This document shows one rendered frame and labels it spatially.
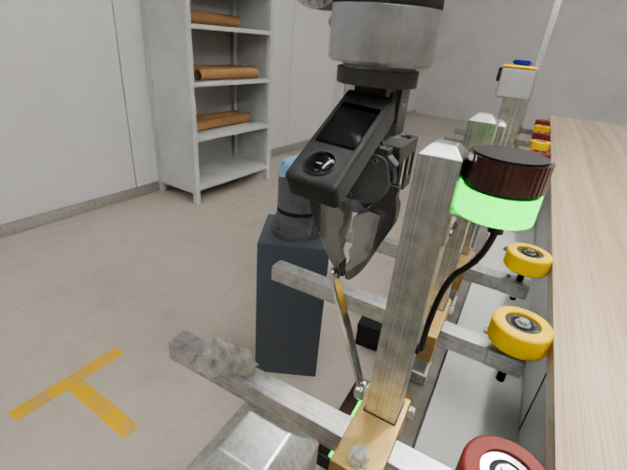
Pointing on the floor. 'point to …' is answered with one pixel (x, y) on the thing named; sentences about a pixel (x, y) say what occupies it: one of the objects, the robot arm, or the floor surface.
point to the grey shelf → (208, 90)
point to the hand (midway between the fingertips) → (342, 270)
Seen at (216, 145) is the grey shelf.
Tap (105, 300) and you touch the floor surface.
